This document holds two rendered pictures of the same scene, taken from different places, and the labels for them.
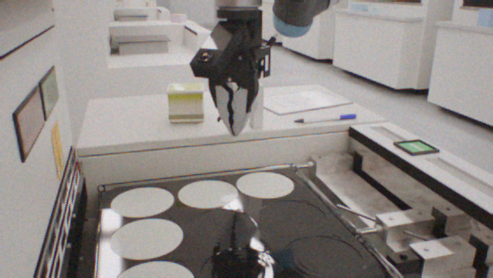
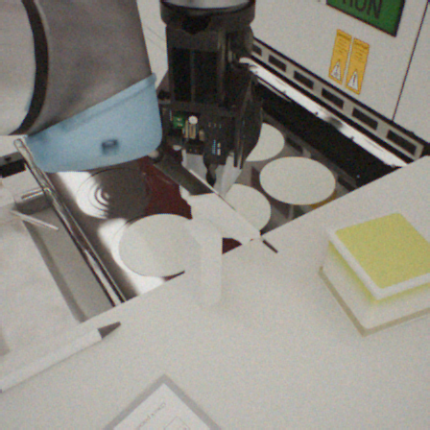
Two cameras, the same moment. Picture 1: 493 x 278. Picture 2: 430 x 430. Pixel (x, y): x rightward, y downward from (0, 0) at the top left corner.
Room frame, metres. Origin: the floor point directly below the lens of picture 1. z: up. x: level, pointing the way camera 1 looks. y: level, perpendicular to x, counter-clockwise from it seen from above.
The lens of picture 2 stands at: (1.07, -0.10, 1.33)
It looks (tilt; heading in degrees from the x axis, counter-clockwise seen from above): 44 degrees down; 163
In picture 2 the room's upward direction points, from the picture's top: straight up
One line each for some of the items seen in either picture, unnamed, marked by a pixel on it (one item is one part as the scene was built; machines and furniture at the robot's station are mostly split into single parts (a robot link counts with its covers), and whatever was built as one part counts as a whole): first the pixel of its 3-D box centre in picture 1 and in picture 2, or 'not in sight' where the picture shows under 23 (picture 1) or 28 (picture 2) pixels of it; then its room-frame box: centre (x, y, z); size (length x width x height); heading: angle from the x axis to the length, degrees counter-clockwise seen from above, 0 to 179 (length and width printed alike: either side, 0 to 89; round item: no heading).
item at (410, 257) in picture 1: (402, 261); (10, 163); (0.45, -0.21, 0.90); 0.04 x 0.02 x 0.03; 105
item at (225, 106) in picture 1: (231, 106); (224, 179); (0.72, 0.02, 1.03); 0.06 x 0.03 x 0.09; 151
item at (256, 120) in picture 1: (248, 93); (219, 236); (0.79, -0.01, 1.03); 0.06 x 0.04 x 0.13; 105
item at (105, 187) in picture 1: (202, 177); not in sight; (0.70, 0.08, 0.90); 0.37 x 0.01 x 0.01; 105
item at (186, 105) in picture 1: (187, 102); (380, 274); (0.85, 0.12, 1.00); 0.07 x 0.07 x 0.07; 4
